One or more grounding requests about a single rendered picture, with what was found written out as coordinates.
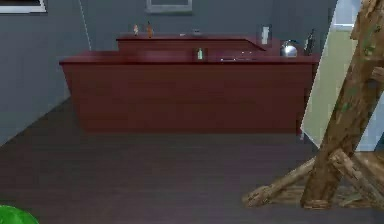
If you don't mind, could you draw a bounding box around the dark red kitchen counter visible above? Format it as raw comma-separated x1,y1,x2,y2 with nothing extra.
59,33,322,135

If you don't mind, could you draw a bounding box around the clear glass jar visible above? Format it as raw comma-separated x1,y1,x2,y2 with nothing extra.
256,23,273,48

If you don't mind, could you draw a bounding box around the silver round kettle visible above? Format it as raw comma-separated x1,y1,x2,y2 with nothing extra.
279,39,299,58

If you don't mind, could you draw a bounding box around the dark glass bottle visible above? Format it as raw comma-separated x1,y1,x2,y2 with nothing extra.
303,28,316,57

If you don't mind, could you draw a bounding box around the brown wooden log structure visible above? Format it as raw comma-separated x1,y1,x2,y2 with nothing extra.
242,0,384,210

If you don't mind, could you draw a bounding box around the green round object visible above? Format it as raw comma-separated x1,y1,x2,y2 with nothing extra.
0,204,40,224

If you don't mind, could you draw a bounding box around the grey framed wall picture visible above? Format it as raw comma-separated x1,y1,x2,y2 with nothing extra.
145,0,193,14

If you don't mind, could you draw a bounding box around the white framed wall picture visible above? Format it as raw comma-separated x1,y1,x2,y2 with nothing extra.
0,0,47,14

